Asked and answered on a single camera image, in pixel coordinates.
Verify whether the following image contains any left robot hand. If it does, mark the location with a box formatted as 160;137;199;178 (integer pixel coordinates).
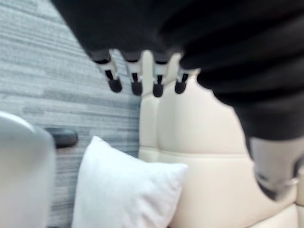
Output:
51;0;304;203

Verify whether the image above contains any cream leather sofa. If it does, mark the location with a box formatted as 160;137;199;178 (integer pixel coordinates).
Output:
138;50;304;228

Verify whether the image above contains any dark left robot foot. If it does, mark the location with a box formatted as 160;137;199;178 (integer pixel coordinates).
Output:
45;127;78;148

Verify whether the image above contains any pale grey square cushion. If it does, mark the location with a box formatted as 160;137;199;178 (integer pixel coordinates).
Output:
71;135;188;228

